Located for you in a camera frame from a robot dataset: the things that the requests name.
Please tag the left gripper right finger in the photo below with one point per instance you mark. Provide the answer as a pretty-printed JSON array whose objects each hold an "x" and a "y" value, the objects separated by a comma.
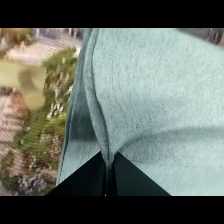
[{"x": 133, "y": 180}]

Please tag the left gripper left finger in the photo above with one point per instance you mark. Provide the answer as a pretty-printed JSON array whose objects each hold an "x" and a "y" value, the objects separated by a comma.
[{"x": 86, "y": 180}]

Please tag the grey garment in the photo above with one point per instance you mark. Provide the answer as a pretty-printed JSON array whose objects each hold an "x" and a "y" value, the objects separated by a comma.
[{"x": 153, "y": 100}]

